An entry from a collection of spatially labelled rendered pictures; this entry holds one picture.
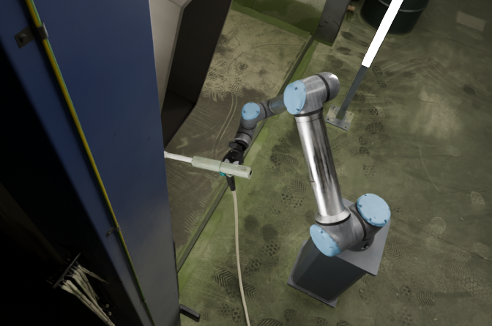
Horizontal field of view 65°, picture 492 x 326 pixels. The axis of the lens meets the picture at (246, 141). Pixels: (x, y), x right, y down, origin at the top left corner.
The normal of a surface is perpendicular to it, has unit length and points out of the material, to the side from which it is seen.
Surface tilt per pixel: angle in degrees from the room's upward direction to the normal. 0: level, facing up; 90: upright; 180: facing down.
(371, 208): 5
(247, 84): 0
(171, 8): 90
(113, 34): 90
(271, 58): 0
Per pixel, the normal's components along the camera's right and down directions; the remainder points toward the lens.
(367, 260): 0.11, -0.58
